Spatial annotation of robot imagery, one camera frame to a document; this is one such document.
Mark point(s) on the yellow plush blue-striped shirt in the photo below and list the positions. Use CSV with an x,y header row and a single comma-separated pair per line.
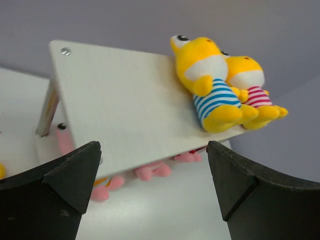
x,y
202,69

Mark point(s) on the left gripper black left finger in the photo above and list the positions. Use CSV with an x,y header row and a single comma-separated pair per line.
x,y
47,202

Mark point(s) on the yellow plush pink-striped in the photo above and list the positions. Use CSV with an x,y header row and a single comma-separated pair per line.
x,y
2,171
246,74

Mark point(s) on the pink plush red polka-dot dress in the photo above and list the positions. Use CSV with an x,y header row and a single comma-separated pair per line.
x,y
190,156

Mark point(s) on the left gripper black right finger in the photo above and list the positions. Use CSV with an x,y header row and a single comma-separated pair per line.
x,y
260,203

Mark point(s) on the white two-tier shelf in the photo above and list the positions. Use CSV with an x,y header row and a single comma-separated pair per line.
x,y
129,101

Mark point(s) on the pink plush orange-striped shirt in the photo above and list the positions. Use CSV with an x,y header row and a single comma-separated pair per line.
x,y
101,187

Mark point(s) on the pink plush pink-striped shirt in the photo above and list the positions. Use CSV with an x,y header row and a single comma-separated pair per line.
x,y
156,169

